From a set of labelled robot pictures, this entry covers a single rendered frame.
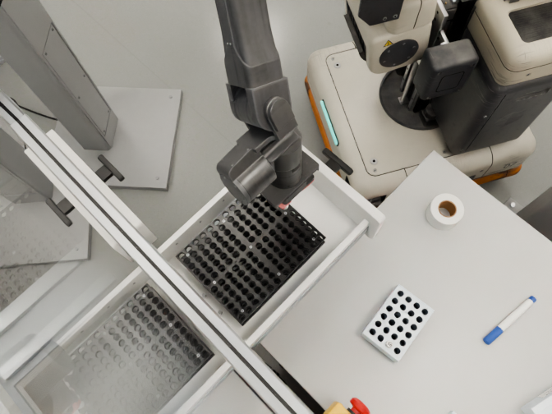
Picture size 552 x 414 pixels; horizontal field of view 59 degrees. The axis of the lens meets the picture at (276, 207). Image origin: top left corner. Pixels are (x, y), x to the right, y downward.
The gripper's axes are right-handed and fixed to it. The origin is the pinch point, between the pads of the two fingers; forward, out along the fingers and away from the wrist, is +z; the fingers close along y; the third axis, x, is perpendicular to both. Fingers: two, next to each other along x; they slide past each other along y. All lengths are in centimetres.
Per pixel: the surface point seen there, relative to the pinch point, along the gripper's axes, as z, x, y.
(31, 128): -3.6, 43.0, -23.9
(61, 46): 37, 101, 0
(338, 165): 5.2, -0.6, 13.6
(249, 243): 7.3, 0.8, -9.2
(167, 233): 94, 56, -12
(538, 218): 53, -38, 62
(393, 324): 21.1, -27.7, 1.5
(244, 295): 8.0, -5.5, -16.5
